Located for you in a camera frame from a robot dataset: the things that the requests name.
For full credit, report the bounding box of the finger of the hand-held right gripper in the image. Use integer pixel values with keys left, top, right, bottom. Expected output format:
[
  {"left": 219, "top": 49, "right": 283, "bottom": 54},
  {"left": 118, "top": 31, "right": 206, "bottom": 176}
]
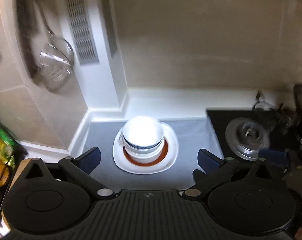
[{"left": 260, "top": 149, "right": 290, "bottom": 167}]

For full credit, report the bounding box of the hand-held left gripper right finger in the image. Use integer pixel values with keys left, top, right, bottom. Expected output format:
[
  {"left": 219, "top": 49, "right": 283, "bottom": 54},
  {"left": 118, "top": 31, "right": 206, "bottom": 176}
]
[{"left": 182, "top": 149, "right": 276, "bottom": 200}]

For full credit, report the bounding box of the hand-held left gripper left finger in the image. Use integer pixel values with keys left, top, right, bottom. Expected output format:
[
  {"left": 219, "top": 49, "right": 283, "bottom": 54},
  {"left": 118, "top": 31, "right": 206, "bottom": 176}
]
[{"left": 9, "top": 147, "right": 116, "bottom": 200}]

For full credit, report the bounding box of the white square floral plate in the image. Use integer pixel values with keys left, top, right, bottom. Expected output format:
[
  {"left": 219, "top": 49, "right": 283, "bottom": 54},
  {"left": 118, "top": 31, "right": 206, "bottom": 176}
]
[{"left": 113, "top": 120, "right": 179, "bottom": 175}]

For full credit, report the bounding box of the orange-brown round plate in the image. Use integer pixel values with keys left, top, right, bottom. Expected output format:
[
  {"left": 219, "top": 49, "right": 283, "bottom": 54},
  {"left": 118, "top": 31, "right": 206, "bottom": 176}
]
[{"left": 123, "top": 137, "right": 170, "bottom": 167}]

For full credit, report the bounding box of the cream bowl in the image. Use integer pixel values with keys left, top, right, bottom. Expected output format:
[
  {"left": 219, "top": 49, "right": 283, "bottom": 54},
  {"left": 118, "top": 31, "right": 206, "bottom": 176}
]
[{"left": 123, "top": 144, "right": 164, "bottom": 165}]

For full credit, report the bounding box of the white bowl with blue rim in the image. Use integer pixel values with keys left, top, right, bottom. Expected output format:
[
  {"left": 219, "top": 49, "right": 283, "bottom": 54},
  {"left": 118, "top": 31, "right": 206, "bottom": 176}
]
[{"left": 122, "top": 116, "right": 164, "bottom": 153}]

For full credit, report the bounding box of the grey counter mat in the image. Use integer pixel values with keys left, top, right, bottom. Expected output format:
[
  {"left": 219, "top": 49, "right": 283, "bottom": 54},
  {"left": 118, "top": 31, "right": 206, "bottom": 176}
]
[{"left": 84, "top": 119, "right": 226, "bottom": 192}]

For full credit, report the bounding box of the steel stove burner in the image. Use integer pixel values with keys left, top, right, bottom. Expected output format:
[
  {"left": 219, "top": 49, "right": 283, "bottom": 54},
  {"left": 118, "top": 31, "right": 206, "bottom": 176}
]
[{"left": 225, "top": 117, "right": 271, "bottom": 161}]

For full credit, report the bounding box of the black gas stove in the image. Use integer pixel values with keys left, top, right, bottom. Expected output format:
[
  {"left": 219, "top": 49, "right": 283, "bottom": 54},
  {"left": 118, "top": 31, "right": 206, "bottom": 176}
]
[{"left": 206, "top": 108, "right": 302, "bottom": 178}]

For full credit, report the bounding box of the black pot support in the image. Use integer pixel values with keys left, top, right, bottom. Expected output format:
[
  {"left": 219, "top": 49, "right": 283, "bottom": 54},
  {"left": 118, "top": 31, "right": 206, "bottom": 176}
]
[{"left": 253, "top": 90, "right": 300, "bottom": 133}]

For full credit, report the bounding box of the basket of packaged goods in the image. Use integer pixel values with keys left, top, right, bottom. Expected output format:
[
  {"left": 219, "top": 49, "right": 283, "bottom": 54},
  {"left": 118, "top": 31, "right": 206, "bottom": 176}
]
[{"left": 0, "top": 122, "right": 20, "bottom": 188}]

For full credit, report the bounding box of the hanging steel mesh strainer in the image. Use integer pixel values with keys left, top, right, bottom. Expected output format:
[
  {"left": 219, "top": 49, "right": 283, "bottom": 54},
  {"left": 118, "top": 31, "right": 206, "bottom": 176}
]
[{"left": 32, "top": 0, "right": 75, "bottom": 92}]

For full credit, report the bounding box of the wide metal vent grille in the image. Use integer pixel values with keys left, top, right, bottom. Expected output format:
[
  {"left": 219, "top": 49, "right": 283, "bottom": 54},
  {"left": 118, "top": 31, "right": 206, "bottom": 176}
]
[{"left": 63, "top": 0, "right": 100, "bottom": 65}]

